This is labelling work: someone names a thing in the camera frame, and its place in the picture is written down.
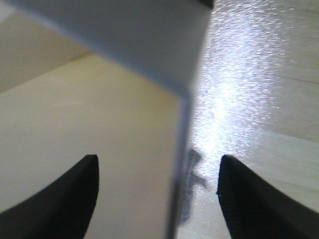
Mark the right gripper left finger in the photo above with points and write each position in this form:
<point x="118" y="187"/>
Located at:
<point x="62" y="210"/>

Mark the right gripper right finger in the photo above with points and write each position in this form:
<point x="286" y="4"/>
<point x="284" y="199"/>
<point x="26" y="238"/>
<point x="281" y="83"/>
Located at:
<point x="254" y="209"/>

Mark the white plastic trash bin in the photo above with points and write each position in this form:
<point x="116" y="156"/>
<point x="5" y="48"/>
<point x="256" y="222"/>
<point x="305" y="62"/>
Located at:
<point x="111" y="78"/>

